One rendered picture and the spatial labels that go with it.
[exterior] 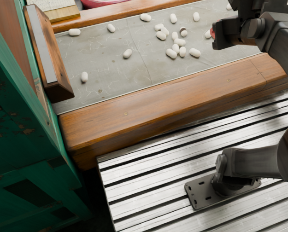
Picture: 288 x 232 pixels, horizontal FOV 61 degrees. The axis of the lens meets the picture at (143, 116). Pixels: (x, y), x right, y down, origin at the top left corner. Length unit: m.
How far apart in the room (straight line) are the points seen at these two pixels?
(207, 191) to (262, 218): 0.15
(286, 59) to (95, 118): 0.43
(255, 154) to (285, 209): 0.31
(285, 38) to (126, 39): 0.52
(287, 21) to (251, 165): 0.25
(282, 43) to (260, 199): 0.43
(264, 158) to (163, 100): 0.32
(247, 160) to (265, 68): 0.39
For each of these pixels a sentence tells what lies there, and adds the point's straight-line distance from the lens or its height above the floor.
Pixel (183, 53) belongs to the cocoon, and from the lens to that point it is 0.79.
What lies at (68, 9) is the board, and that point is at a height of 0.78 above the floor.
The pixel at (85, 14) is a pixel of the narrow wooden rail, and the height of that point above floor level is 0.76.
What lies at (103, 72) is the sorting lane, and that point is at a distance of 0.75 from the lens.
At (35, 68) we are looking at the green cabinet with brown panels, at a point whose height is 0.87.
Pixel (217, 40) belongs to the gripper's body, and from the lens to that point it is 0.63.
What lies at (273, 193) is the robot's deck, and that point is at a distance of 0.76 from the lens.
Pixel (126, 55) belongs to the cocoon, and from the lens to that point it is 0.77.
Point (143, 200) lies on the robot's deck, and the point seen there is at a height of 0.67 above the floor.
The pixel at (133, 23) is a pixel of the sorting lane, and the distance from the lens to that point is 0.90.
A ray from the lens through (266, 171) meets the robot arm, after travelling 0.45.
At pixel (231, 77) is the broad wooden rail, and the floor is 0.76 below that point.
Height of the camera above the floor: 1.32
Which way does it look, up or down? 60 degrees down
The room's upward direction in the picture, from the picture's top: 6 degrees clockwise
